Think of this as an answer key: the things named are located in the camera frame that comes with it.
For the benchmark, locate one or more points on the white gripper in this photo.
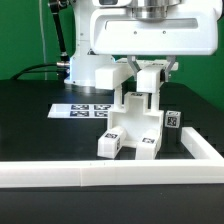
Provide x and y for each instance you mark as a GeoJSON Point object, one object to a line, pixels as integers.
{"type": "Point", "coordinates": [154, 27]}

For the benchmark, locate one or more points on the white chair seat part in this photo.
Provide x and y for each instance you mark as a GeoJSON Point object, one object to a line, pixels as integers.
{"type": "Point", "coordinates": [140, 117]}

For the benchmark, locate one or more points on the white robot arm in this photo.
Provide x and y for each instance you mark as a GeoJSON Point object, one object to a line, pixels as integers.
{"type": "Point", "coordinates": [84, 61]}

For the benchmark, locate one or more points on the white tagged cube right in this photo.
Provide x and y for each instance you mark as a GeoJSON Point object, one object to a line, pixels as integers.
{"type": "Point", "coordinates": [172, 119]}

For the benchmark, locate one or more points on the white flat tagged plate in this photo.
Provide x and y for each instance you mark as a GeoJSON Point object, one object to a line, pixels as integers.
{"type": "Point", "coordinates": [79, 111]}

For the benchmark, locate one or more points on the white boundary fence frame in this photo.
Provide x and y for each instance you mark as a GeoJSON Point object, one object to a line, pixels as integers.
{"type": "Point", "coordinates": [206, 166]}

